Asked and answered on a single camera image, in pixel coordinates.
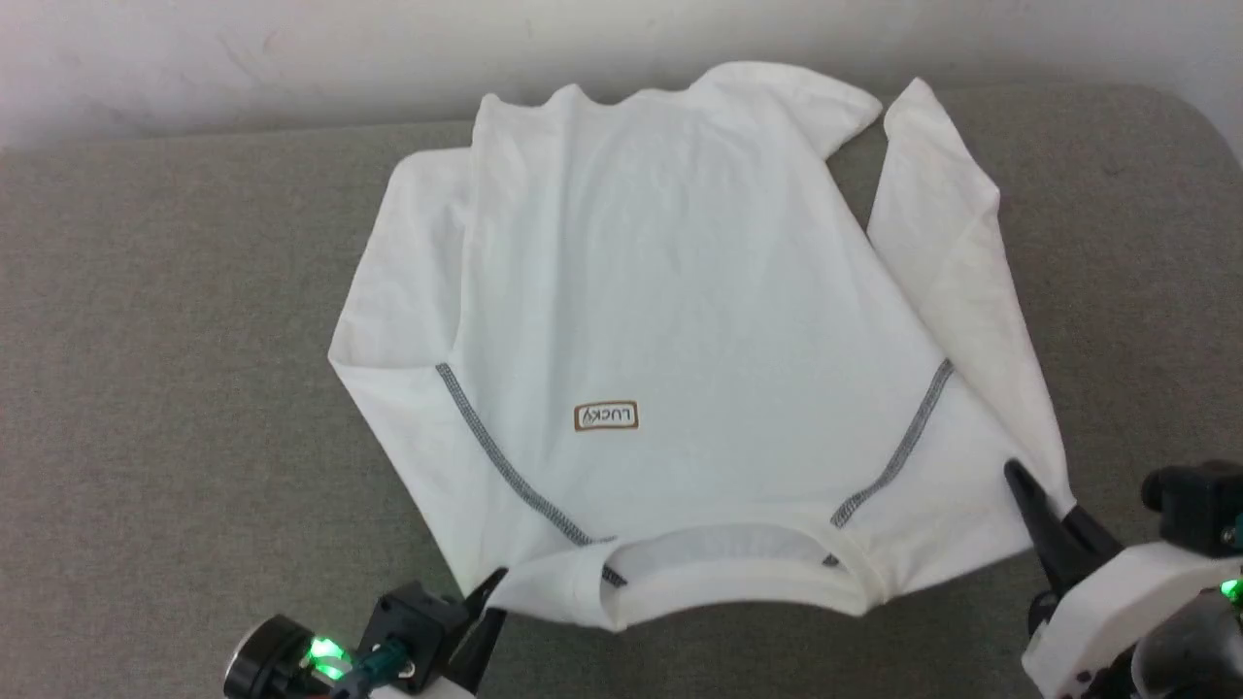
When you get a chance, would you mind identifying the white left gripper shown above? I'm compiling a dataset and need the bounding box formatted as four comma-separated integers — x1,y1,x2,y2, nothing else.
369,568,510,699

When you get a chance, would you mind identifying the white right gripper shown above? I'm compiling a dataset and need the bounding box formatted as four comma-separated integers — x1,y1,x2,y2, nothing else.
1002,459,1243,699

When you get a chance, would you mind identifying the white long-sleeve shirt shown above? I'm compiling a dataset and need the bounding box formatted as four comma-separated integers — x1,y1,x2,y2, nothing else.
328,60,1079,632

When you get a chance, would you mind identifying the grey fabric sofa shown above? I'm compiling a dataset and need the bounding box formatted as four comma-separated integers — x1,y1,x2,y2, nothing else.
0,83,1243,699

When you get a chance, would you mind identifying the left teal-plug camera cable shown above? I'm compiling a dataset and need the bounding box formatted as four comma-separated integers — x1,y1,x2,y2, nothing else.
335,641,409,699

